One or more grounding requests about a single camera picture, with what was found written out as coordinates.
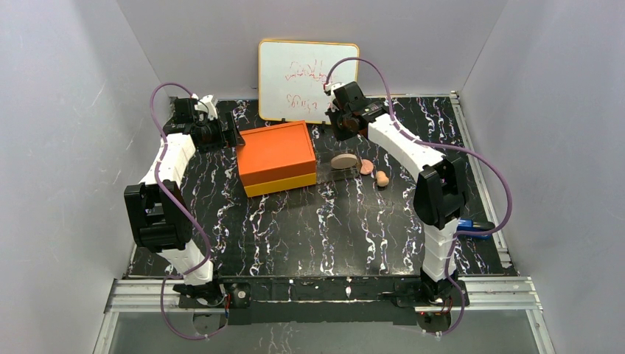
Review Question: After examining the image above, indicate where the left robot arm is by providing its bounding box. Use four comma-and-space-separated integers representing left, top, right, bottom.
124, 94, 245, 302

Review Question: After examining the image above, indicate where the yellow-framed whiteboard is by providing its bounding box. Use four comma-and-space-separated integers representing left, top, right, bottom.
258, 40, 360, 125

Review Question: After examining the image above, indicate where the beige gourd makeup sponge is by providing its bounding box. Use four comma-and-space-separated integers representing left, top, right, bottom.
375, 170, 390, 188

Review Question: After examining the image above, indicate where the orange drawer organizer box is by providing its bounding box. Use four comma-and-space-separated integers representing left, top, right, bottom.
236, 121, 317, 198

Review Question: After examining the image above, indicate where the blue stapler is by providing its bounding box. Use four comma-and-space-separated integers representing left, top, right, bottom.
457, 219, 495, 239

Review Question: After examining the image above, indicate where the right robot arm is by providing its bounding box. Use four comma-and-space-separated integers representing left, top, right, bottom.
324, 81, 468, 301

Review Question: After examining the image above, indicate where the small round pink puff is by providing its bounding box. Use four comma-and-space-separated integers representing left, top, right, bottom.
360, 159, 374, 176

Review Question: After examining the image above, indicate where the large round beige puff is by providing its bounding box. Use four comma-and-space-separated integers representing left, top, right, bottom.
330, 153, 358, 170

